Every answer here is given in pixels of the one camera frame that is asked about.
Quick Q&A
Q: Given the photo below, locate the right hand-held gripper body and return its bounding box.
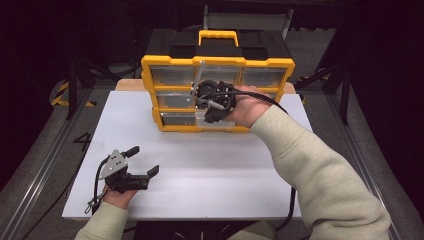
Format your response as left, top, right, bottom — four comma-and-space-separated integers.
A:
189, 59, 238, 116

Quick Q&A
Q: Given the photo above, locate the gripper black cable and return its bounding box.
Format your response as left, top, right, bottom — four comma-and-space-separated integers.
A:
196, 89, 298, 234
84, 155, 112, 216

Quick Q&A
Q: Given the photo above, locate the person's right hand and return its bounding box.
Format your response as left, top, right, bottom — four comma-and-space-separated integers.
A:
223, 85, 278, 130

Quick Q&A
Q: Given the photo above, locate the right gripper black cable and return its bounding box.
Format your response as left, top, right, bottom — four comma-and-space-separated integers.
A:
196, 89, 298, 234

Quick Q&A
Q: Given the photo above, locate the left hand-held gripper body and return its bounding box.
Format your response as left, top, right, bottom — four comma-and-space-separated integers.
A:
98, 149, 151, 195

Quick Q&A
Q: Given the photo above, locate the person's beige clothing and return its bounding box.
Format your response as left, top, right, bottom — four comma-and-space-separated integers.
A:
226, 220, 279, 240

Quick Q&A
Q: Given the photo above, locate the metal floor rail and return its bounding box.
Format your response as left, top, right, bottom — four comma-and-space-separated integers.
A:
326, 93, 424, 240
0, 89, 95, 240

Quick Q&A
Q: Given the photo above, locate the clear plastic drawer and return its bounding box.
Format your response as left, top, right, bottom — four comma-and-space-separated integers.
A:
195, 108, 240, 130

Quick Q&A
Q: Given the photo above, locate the grey metal chair frame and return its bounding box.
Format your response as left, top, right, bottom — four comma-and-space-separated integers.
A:
202, 4, 295, 40

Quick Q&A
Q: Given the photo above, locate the yellow carrying handle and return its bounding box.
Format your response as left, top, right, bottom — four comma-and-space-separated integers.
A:
198, 29, 240, 47

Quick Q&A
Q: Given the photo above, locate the set of clear organizer drawers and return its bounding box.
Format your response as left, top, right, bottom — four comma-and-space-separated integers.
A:
149, 65, 287, 127

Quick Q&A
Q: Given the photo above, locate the yellow and black floor tape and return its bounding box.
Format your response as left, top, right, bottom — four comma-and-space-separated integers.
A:
49, 80, 97, 108
297, 67, 330, 83

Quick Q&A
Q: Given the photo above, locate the black tripod stand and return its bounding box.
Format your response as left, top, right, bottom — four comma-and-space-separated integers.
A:
294, 61, 353, 127
63, 46, 141, 122

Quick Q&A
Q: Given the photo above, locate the person's left hand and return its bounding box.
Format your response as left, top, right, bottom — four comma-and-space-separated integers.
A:
100, 184, 139, 210

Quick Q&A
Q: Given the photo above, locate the yellow and black organizer box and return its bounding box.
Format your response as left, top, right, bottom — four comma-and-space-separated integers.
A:
140, 29, 297, 134

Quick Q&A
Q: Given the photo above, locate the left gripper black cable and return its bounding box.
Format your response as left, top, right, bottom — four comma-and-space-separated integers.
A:
84, 155, 112, 216

